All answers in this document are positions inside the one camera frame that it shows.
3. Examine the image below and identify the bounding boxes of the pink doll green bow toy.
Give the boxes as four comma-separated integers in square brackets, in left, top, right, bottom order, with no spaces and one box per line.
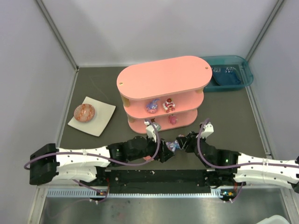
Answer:
[143,156,153,161]

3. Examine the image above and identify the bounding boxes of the red strawberry cake toy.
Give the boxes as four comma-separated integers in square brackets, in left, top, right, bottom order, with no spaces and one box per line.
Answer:
[163,98,176,113]

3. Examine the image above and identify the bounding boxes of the purple bunny head toy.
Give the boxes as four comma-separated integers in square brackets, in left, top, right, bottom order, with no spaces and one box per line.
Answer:
[146,98,159,113]

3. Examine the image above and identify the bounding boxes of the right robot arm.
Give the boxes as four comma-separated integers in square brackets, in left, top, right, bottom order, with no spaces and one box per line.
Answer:
[176,131,299,193]

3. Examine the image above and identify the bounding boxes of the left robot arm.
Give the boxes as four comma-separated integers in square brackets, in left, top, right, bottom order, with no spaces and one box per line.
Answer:
[25,136,175,186]

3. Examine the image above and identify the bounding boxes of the pink figure toy on shelf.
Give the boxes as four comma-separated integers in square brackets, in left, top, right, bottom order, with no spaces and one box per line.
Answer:
[168,115,178,125]

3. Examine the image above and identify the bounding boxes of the pink three-tier toy shelf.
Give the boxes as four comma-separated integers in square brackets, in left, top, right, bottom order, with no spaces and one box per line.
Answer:
[116,56,212,134]

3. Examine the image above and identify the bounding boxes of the purple bunny striped shirt toy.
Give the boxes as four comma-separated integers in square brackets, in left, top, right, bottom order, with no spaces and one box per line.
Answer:
[166,141,181,152]

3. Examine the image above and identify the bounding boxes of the white square plate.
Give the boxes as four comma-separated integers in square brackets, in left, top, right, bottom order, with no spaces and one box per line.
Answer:
[68,97,116,137]

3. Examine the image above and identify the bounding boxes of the red patterned bowl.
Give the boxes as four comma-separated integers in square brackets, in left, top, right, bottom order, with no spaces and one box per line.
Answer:
[73,104,95,122]

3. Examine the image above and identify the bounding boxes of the teal plastic bin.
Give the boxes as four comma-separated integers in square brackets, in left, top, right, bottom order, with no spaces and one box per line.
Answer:
[203,56,254,92]

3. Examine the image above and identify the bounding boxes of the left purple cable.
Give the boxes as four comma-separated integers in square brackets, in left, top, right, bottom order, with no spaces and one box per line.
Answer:
[23,120,161,170]

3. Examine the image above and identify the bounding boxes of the purple cable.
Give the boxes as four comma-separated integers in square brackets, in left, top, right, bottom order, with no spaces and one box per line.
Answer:
[196,118,299,169]
[23,120,161,170]

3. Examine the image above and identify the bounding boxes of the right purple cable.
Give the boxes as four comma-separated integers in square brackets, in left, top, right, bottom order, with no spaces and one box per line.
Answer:
[196,118,299,169]

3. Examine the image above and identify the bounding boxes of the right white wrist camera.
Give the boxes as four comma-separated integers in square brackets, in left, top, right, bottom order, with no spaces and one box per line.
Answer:
[200,122,214,139]

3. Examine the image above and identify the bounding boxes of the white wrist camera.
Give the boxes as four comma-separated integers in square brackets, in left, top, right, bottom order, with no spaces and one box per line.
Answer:
[200,122,214,139]
[144,120,161,142]

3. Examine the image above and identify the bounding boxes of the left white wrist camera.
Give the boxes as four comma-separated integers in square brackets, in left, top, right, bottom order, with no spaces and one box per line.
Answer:
[144,120,161,142]

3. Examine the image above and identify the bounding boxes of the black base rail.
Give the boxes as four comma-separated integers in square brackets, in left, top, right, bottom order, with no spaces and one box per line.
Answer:
[91,169,225,194]

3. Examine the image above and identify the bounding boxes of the white slotted cable duct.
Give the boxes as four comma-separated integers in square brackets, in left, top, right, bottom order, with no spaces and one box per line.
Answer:
[47,188,235,198]

